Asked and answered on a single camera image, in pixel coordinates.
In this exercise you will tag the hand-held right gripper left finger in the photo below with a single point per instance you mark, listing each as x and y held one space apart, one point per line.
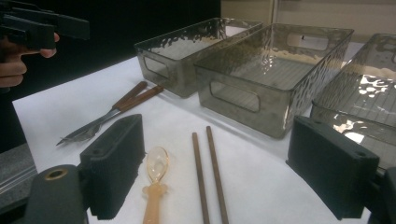
112 165

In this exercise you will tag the aluminium floor rail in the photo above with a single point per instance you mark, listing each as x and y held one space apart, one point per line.
15 182

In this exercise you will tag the beige shelf unit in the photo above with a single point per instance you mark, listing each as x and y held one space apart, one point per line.
342 15

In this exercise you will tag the brown wooden chopstick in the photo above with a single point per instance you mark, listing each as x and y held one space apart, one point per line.
216 174
199 174

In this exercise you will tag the grey transparent plastic bin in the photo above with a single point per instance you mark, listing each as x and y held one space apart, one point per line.
274 121
358 102
174 77

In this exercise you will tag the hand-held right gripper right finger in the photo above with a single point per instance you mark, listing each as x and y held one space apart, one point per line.
333 168

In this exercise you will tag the amber plastic spoon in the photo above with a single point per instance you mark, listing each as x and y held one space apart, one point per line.
154 199

